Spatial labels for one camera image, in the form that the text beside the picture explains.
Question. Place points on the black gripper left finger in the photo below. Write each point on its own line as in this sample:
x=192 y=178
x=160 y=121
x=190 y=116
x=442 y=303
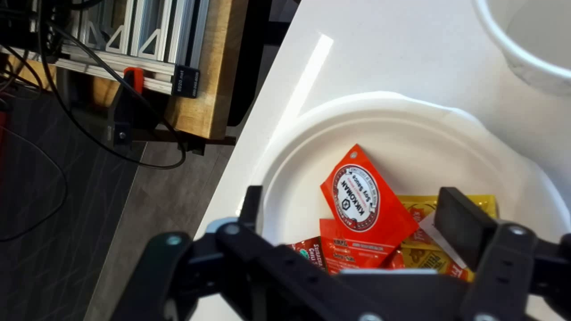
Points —
x=180 y=278

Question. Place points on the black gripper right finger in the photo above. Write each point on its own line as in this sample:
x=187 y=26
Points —
x=506 y=260

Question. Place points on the red sachet with round logo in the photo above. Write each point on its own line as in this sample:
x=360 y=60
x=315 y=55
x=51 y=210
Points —
x=367 y=201

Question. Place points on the white paper plate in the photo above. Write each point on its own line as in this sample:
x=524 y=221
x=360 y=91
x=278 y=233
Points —
x=417 y=130

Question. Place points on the red and black clamp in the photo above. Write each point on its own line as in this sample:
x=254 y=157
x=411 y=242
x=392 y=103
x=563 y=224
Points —
x=133 y=89

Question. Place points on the printed paper cup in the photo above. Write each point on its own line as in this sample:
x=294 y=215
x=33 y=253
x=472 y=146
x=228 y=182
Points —
x=536 y=41

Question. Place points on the metal frame with clamp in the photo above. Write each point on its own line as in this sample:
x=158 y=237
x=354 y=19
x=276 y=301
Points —
x=203 y=89

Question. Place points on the aluminium extrusion frame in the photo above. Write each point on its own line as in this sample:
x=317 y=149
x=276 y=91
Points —
x=149 y=41

